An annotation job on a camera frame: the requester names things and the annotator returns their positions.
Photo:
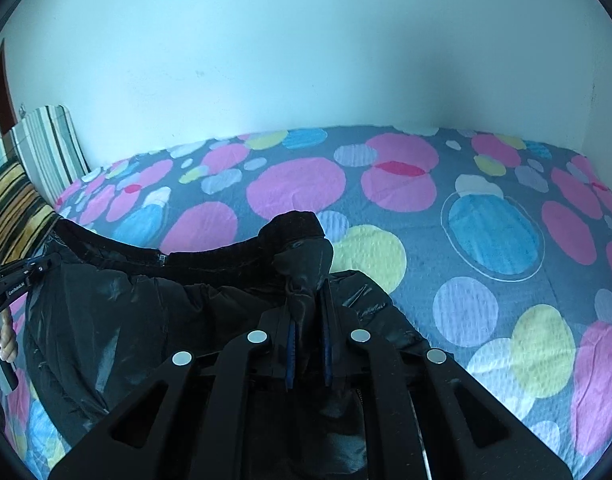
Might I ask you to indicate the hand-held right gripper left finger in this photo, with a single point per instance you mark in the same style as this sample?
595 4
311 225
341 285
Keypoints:
289 355

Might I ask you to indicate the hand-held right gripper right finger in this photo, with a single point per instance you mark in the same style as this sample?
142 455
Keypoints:
327 355

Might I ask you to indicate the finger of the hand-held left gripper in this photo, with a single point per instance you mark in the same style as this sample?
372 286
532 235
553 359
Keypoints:
43 264

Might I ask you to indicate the black puffer jacket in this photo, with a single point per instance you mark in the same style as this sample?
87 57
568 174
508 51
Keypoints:
111 320

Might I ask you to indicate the person's left hand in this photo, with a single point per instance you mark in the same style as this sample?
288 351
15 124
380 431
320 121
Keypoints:
8 337

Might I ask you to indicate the striped brown pillow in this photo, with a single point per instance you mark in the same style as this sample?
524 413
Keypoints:
13 210

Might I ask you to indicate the striped headboard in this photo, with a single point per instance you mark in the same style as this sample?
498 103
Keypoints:
48 150

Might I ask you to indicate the dark red door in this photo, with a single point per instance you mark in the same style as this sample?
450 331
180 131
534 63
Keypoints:
3 95

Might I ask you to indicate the bed with polka dot sheet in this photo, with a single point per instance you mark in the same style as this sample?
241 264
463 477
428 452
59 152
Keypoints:
461 185

